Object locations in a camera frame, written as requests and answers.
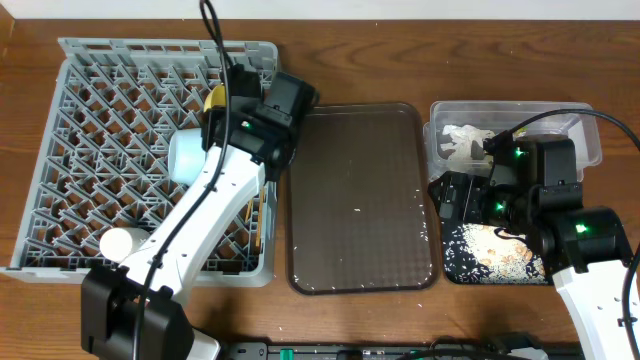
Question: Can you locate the rice waste pile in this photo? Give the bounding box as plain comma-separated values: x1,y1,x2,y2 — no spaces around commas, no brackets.
443,222,549,285

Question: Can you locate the yellow round plate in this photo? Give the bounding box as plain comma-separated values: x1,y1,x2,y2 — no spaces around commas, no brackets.
203,84,227,112

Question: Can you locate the white napkin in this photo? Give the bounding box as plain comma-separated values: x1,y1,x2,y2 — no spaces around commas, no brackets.
439,125,495,161

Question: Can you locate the wooden chopstick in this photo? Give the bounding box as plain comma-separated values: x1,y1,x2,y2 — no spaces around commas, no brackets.
255,187,265,252
244,199,254,223

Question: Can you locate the light blue bowl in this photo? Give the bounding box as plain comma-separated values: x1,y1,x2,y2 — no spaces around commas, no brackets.
168,128,206,186

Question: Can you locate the white paper cup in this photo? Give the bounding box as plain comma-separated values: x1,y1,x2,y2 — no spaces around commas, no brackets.
99,227,149,263

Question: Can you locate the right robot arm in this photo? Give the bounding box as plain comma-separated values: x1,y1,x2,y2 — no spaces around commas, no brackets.
428,134,639,359

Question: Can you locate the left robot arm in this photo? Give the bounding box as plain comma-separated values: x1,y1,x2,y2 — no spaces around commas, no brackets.
80,65,318,359

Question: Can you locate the black waste tray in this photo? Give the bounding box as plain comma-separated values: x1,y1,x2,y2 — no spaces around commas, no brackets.
438,192,556,287

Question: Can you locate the clear plastic bin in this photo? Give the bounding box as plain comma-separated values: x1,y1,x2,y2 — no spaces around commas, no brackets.
423,100,602,181

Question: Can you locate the dark brown serving tray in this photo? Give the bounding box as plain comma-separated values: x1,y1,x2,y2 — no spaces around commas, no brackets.
286,103,438,296

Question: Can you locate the grey plastic dish rack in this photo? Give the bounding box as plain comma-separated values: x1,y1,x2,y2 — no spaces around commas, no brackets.
0,37,284,288

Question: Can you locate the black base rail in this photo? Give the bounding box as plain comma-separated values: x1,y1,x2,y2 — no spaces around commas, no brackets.
218,337,584,360

